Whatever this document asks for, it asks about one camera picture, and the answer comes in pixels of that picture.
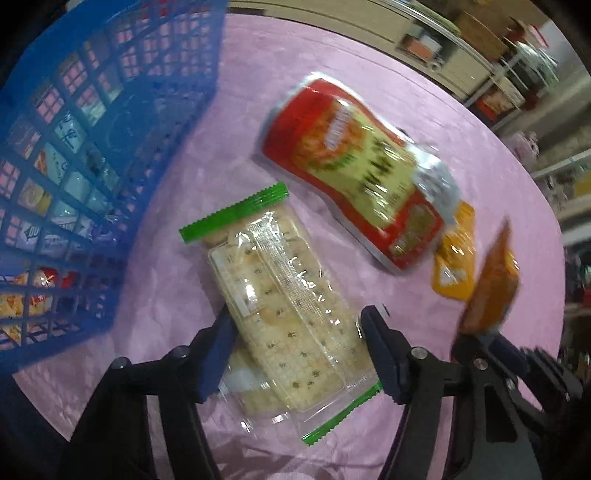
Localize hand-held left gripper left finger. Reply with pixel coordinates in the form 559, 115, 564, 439
58, 307, 238, 480

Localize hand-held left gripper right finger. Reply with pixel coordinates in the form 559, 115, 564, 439
360, 305, 543, 480

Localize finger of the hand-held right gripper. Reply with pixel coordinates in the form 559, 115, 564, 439
451, 331, 492, 359
487, 333, 583, 430

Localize small clear cracker packet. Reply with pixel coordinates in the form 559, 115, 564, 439
217, 346, 296, 425

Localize orange snack packet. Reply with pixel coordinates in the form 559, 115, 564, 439
457, 219, 522, 333
430, 200, 477, 301

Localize clear green-ended cracker packet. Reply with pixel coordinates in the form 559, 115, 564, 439
179, 182, 384, 446

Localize small white silver packet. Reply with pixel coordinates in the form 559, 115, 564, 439
409, 143, 462, 217

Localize red snack packet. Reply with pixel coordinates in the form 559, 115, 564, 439
261, 73, 446, 275

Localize blue plastic mesh basket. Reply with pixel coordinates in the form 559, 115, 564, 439
0, 0, 229, 374

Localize light blue snack packet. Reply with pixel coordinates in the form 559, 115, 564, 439
18, 92, 116, 217

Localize pink bag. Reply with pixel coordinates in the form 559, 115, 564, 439
503, 131, 541, 160

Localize pink tablecloth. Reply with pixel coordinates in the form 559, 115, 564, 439
14, 0, 566, 480

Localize white metal rack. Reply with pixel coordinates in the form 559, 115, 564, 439
466, 28, 573, 134

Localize orange box in cabinet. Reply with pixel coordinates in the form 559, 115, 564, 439
406, 34, 441, 60

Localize brown cardboard box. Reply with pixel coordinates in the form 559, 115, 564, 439
455, 11, 509, 61

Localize beige television cabinet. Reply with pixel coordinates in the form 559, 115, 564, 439
231, 0, 485, 93

